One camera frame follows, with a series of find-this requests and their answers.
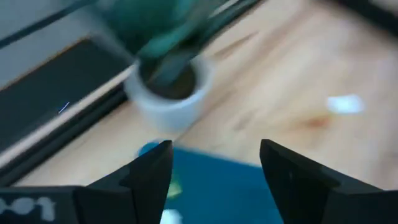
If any blue plastic basket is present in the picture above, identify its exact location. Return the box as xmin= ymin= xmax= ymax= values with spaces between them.
xmin=136 ymin=140 xmax=285 ymax=224

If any green snake plant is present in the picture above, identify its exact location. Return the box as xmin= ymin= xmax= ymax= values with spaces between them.
xmin=99 ymin=0 xmax=265 ymax=90

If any clear bottle with orange pill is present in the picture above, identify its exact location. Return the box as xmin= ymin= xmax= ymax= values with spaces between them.
xmin=303 ymin=93 xmax=366 ymax=130

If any black hazard-striped floor mat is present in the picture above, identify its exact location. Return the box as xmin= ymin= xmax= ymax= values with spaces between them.
xmin=0 ymin=37 xmax=134 ymax=153

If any white plant pot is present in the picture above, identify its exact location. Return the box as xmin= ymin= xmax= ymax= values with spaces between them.
xmin=123 ymin=55 xmax=215 ymax=134

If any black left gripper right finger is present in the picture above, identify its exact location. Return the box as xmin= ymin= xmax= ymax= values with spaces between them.
xmin=259 ymin=138 xmax=398 ymax=224

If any yellow pill bottle white cap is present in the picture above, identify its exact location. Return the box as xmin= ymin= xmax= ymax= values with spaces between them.
xmin=159 ymin=179 xmax=184 ymax=224

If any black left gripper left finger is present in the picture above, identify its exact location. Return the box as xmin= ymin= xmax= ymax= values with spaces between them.
xmin=73 ymin=139 xmax=174 ymax=224

